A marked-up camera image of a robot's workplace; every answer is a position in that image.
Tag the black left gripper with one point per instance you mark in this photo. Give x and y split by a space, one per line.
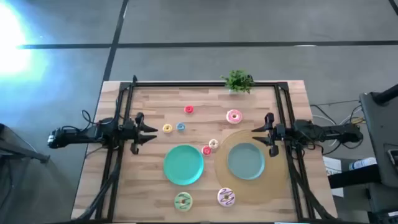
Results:
134 130

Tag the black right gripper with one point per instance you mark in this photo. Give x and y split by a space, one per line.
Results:
276 133

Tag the small yellow donut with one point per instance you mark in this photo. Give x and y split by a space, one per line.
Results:
164 126

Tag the large pink frosted donut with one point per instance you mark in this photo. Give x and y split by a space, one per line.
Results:
230 114

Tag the small red donut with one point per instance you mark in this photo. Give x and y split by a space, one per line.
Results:
203 148
186 107

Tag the large purple frosted donut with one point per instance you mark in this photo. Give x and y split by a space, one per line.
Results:
222 201

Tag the large green frosted donut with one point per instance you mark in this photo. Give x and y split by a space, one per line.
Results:
178 206

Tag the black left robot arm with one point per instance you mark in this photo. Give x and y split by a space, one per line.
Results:
77 134

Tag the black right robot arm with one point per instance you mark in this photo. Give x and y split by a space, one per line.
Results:
323 132

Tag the grey-blue round plate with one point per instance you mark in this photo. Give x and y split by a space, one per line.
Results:
246 160

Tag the small blue donut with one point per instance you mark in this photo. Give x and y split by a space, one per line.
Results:
178 124

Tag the teal round plate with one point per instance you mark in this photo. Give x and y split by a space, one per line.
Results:
183 165

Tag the small cream donut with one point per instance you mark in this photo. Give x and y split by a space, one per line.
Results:
211 142

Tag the small potted green plant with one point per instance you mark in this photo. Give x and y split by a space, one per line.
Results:
238 81

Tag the tan round placemat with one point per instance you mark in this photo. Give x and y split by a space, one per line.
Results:
252 193

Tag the white paper sheet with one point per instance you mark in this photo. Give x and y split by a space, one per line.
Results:
333 168

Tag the white plastic bottle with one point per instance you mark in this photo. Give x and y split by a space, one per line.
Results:
363 163

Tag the dark grey equipment stand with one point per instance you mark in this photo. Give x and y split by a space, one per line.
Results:
381 130

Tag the dark grey side table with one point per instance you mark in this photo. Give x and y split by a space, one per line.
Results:
18 174

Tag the black metal table frame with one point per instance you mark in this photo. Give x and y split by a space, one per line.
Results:
202 84

